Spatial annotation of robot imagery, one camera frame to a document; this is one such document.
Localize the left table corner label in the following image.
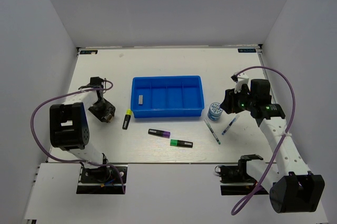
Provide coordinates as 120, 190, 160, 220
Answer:
80, 50, 98, 55

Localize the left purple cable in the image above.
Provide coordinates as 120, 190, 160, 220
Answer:
31, 78, 126, 195

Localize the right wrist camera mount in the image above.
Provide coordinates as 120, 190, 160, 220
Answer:
231, 73, 249, 94

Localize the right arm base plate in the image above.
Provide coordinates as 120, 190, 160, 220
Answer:
214, 165, 257, 196

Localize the green cap black highlighter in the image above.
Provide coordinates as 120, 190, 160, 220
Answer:
170, 139, 193, 148

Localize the right table corner label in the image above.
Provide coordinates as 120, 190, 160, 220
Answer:
237, 48, 256, 53

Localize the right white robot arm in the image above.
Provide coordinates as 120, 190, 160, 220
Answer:
219, 76, 325, 213

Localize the purple cap black highlighter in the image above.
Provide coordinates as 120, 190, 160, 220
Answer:
148, 129, 171, 138

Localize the table corner label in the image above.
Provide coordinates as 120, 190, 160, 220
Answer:
80, 50, 98, 55
237, 48, 256, 53

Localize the yellow cap black highlighter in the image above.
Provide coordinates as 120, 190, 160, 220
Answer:
122, 109, 132, 130

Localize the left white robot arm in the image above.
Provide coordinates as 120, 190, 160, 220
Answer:
49, 77, 115, 181

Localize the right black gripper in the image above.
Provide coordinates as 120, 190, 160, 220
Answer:
220, 85, 256, 114

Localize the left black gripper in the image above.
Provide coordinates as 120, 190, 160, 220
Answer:
88, 98, 116, 123

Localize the green ink pen refill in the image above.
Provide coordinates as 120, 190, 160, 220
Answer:
204, 119, 221, 145

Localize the grey eraser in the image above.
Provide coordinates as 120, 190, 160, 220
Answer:
138, 95, 143, 105

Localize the blue ink pen refill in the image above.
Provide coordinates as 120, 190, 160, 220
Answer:
222, 114, 240, 135

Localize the blue divided plastic tray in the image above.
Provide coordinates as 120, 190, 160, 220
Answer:
131, 76, 204, 118

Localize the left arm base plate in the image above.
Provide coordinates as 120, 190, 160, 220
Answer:
76, 166, 128, 195

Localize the round blue white tape tin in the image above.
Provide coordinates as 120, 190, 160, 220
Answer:
207, 103, 223, 121

